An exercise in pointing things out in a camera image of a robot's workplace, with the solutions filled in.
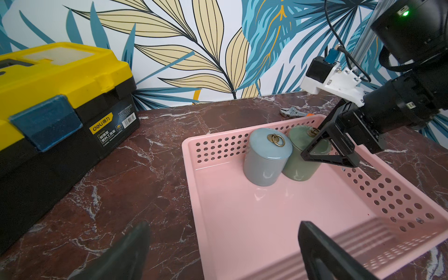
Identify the pink plastic basket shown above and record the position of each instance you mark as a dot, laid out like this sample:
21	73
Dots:
247	232

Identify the orange handled adjustable wrench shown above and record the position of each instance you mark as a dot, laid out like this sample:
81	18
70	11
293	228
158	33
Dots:
293	112

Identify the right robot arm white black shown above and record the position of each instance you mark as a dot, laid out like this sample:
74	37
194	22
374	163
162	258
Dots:
415	45

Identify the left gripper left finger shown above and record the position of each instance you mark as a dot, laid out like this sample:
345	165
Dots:
123	261

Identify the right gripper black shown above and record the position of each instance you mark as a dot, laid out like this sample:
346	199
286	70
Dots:
411	100

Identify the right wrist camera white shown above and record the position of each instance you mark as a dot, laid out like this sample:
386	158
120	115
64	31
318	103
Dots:
326	74

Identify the right aluminium corner post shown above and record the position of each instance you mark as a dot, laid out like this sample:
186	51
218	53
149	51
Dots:
367	36

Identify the blue-grey tea canister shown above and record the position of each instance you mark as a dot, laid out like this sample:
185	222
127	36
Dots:
266	156

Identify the yellow black toolbox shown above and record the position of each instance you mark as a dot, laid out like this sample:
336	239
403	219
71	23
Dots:
64	108

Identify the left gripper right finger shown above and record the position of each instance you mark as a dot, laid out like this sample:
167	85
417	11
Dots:
324	259

